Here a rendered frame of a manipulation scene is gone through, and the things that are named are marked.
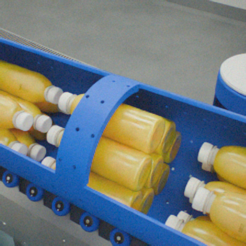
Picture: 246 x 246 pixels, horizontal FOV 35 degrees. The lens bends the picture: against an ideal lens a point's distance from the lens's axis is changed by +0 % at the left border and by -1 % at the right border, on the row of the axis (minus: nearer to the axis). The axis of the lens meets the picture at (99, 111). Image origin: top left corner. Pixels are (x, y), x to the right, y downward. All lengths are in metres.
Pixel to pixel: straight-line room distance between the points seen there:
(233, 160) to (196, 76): 2.54
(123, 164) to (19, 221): 0.38
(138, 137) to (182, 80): 2.49
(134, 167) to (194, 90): 2.39
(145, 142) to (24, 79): 0.36
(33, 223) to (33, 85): 0.32
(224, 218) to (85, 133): 0.27
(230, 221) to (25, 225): 0.51
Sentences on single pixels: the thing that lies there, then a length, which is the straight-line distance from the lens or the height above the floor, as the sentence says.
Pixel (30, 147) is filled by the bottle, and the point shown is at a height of 1.02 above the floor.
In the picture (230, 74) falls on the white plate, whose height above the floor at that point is 1.04.
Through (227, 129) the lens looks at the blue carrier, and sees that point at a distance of 0.82.
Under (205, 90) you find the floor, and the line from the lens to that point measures 3.07.
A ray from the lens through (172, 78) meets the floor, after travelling 3.18.
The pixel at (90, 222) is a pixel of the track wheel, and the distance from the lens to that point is 0.83.
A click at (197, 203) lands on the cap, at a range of 0.68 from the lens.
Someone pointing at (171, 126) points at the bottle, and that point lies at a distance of 0.77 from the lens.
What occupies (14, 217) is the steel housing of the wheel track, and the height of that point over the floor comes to 0.86.
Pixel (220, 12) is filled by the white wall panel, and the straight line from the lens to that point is 4.39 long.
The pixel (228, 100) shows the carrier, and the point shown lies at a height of 0.99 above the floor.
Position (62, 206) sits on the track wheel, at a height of 0.97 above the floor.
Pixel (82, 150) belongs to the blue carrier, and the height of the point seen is 1.17.
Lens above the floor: 1.62
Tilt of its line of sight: 36 degrees down
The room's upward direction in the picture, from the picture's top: 1 degrees counter-clockwise
